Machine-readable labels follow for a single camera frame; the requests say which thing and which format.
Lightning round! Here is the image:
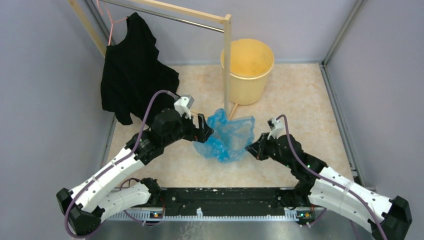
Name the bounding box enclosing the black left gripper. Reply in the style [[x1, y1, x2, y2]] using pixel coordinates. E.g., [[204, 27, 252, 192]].
[[163, 110, 214, 146]]

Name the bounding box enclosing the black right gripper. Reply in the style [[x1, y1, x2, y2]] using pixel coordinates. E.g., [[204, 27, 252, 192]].
[[245, 132, 294, 169]]

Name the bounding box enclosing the blue plastic trash bag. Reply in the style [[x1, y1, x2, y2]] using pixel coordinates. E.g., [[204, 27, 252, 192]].
[[193, 108, 256, 163]]

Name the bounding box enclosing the yellow plastic trash bin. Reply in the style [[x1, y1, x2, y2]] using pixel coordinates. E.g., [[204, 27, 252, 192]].
[[220, 38, 275, 106]]

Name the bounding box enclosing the wooden clothes rack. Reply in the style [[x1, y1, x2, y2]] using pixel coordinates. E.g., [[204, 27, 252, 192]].
[[68, 0, 238, 118]]

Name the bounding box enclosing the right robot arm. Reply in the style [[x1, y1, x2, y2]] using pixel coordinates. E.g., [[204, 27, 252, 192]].
[[245, 132, 413, 240]]

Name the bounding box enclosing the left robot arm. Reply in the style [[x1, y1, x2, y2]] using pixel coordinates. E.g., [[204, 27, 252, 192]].
[[56, 108, 214, 238]]

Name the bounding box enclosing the black hanging shirt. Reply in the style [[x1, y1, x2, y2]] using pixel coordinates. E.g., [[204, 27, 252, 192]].
[[100, 12, 180, 125]]

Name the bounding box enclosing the pink clothes hanger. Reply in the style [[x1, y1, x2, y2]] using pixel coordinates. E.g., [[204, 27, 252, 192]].
[[95, 0, 128, 46]]

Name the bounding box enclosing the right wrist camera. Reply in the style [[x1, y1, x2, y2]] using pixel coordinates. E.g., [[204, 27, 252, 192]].
[[267, 117, 285, 140]]

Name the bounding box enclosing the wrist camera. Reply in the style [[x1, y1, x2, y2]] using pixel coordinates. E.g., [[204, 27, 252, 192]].
[[267, 117, 285, 140], [174, 94, 195, 120]]

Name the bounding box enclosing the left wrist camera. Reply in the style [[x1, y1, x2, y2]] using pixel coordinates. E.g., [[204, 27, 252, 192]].
[[174, 94, 195, 120]]

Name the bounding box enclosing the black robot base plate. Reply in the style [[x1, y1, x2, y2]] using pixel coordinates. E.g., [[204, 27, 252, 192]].
[[129, 186, 327, 218]]

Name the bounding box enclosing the white slotted cable duct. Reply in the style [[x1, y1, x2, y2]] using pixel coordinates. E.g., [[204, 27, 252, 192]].
[[108, 208, 299, 222]]

